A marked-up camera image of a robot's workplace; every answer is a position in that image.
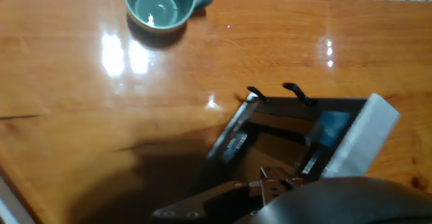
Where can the green mug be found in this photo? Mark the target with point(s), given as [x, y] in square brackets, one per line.
[158, 4]

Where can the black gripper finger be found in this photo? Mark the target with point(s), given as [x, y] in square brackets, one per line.
[209, 200]

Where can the glossy wooden board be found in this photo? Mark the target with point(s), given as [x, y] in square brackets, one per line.
[101, 82]

